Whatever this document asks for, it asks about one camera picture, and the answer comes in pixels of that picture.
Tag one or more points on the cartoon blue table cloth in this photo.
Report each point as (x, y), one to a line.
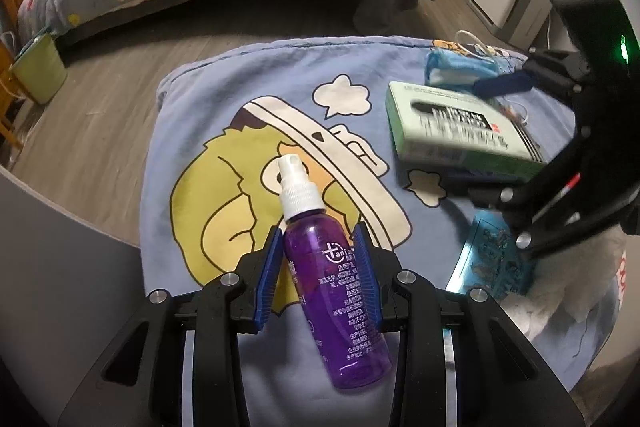
(210, 132)

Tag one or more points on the white tissue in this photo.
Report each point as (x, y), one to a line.
(560, 307)

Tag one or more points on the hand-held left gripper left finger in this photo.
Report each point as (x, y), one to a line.
(267, 277)

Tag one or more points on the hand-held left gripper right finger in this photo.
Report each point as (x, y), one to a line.
(367, 277)

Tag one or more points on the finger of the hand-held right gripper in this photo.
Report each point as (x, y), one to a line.
(502, 84)
(520, 217)

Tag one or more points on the blue pouch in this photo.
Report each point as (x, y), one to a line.
(487, 257)

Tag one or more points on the blue face mask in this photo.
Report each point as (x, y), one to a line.
(455, 64)

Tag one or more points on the green trash bin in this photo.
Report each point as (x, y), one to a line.
(37, 72)

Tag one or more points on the white medicine box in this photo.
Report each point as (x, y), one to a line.
(450, 132)

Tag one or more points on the purple spray bottle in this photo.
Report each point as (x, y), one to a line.
(330, 277)

